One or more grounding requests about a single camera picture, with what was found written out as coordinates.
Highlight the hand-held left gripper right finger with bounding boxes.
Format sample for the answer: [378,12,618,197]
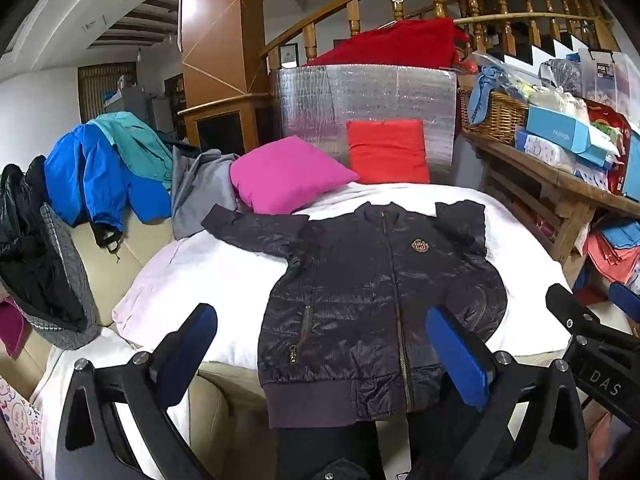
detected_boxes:
[425,304,588,480]

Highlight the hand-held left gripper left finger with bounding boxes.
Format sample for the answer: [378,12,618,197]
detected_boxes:
[54,302,219,480]

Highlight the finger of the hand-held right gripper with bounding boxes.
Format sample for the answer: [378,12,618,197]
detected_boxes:
[545,283,602,342]
[610,282,640,323]

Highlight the black puffer jacket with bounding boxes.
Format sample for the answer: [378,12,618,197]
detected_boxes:
[201,200,508,428]

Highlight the coral folded cloths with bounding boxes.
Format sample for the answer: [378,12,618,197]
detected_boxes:
[582,230,640,291]

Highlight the blue folded cloths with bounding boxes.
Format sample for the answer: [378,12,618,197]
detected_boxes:
[597,217,640,251]

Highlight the white fleece blanket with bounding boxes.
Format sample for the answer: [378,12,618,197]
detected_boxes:
[111,180,576,368]

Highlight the beige sofa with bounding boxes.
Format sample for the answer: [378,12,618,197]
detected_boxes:
[0,205,271,480]

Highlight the light blue plastic bin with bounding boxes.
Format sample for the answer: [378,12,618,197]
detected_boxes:
[622,130,640,201]

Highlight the grey tweed garment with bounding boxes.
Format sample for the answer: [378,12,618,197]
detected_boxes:
[15,202,100,351]

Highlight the wooden side table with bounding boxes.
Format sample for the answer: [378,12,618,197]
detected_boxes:
[462,125,640,266]

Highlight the white printed tissue pack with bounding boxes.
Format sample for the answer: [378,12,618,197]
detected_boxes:
[515,127,581,173]

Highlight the blue cardboard box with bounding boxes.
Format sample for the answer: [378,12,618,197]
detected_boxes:
[525,105,621,168]

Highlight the magenta cloth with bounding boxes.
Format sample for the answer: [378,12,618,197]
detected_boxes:
[0,300,26,358]

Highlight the heart printed cloth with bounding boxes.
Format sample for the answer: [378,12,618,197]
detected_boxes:
[0,375,43,478]

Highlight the red plastic packaging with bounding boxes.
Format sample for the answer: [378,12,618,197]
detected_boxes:
[582,100,633,196]

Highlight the shiny black jacket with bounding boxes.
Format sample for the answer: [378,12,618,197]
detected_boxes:
[0,156,86,331]

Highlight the blue jacket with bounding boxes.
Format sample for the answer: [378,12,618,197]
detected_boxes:
[44,124,173,248]

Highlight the pink pillow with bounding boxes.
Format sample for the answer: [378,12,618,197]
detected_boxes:
[230,136,361,216]

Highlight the cream cloth bundle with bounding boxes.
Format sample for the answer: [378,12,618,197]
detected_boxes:
[527,87,591,123]

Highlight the wicker basket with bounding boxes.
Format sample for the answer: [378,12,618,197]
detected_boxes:
[459,87,531,147]

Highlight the teal jacket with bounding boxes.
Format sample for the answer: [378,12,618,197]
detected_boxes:
[92,112,173,193]

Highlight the red pillow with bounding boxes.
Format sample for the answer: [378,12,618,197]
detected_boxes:
[346,120,431,185]

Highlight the clear plastic storage box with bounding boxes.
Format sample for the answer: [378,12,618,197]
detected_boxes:
[577,47,640,111]

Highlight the dotted plastic bag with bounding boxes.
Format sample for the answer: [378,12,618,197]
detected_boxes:
[539,59,583,98]

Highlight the blue cloth in basket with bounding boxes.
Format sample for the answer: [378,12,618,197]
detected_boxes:
[470,67,511,126]

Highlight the grey cabinet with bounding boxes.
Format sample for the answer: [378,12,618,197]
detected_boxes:
[105,85,151,121]

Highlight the silver foil insulation sheet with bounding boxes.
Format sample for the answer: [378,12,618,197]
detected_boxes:
[270,64,458,186]

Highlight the large red cloth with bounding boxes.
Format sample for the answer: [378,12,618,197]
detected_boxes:
[305,17,468,68]

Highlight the wooden column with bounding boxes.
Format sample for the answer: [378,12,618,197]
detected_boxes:
[177,0,266,156]

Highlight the wooden stair railing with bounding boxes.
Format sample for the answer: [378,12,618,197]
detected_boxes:
[260,0,621,73]

